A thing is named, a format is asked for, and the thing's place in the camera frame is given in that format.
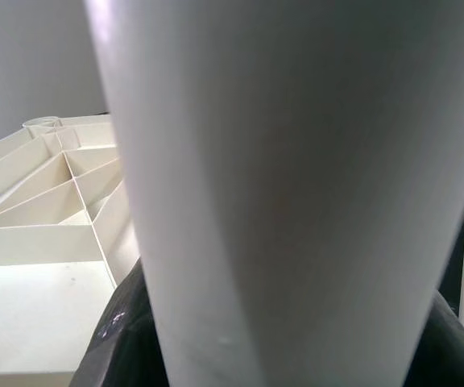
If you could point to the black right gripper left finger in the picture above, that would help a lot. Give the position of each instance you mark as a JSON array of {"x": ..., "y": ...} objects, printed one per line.
[{"x": 127, "y": 346}]

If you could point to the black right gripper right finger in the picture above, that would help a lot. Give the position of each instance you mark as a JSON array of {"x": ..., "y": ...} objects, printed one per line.
[{"x": 449, "y": 354}]

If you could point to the white plastic table top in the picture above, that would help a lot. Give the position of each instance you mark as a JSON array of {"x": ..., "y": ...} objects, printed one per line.
[{"x": 34, "y": 302}]

